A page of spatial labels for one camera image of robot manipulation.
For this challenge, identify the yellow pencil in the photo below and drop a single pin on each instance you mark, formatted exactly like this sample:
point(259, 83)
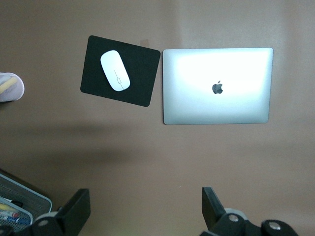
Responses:
point(7, 84)

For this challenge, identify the silver laptop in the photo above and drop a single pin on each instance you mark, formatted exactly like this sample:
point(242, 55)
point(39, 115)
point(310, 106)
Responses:
point(187, 108)

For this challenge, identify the white computer mouse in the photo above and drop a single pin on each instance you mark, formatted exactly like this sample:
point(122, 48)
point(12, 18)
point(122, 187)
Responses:
point(114, 70)

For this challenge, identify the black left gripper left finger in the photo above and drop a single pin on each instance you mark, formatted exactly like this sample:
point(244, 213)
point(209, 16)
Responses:
point(73, 211)

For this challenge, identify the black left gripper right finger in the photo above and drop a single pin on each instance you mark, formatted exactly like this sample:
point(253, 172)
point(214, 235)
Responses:
point(214, 214)

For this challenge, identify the black mouse pad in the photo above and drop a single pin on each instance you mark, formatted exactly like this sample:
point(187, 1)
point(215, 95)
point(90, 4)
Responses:
point(140, 78)

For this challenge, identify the yellow crayon stick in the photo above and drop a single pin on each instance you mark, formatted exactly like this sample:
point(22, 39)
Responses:
point(7, 207)

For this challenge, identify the pink mesh pen cup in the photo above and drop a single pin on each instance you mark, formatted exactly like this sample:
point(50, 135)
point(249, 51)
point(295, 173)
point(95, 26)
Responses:
point(16, 92)

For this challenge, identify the grey mesh desk organizer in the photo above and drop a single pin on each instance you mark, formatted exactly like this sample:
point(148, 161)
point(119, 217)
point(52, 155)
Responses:
point(27, 191)

